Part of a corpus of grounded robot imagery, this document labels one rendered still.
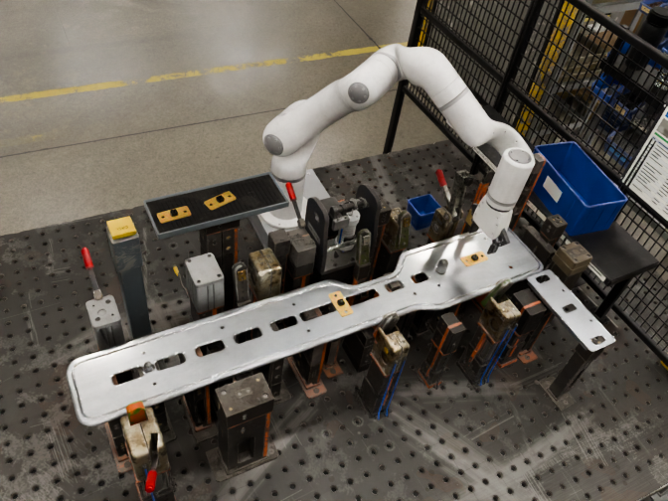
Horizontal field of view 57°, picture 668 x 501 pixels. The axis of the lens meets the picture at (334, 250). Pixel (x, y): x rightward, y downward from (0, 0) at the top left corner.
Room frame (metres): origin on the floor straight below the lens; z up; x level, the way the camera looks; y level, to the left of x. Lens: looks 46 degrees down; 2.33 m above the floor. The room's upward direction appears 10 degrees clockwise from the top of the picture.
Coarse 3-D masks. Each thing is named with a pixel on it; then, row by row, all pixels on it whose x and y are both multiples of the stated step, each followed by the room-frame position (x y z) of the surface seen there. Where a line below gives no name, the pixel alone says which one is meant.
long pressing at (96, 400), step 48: (480, 240) 1.42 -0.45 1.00; (336, 288) 1.12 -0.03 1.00; (384, 288) 1.15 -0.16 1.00; (432, 288) 1.18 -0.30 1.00; (480, 288) 1.21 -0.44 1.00; (192, 336) 0.88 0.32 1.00; (288, 336) 0.93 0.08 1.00; (336, 336) 0.96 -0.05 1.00; (96, 384) 0.70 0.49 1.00; (144, 384) 0.72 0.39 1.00; (192, 384) 0.74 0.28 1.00
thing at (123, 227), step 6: (108, 222) 1.07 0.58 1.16; (114, 222) 1.07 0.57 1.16; (120, 222) 1.08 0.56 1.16; (126, 222) 1.08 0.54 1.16; (108, 228) 1.05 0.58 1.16; (114, 228) 1.05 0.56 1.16; (120, 228) 1.06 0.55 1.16; (126, 228) 1.06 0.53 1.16; (132, 228) 1.06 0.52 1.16; (114, 234) 1.03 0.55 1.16; (120, 234) 1.04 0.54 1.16; (126, 234) 1.04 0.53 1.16; (132, 234) 1.05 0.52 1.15
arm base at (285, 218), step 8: (280, 184) 1.55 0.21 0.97; (296, 184) 1.56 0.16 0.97; (304, 184) 1.61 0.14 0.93; (296, 192) 1.56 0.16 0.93; (288, 200) 1.55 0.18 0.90; (296, 200) 1.57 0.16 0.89; (304, 200) 1.67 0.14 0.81; (288, 208) 1.55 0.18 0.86; (304, 208) 1.63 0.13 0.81; (264, 216) 1.55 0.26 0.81; (272, 216) 1.56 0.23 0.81; (280, 216) 1.55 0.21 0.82; (288, 216) 1.55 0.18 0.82; (296, 216) 1.57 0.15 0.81; (304, 216) 1.59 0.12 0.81; (272, 224) 1.52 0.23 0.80; (280, 224) 1.53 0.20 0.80; (288, 224) 1.54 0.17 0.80; (296, 224) 1.54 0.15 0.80
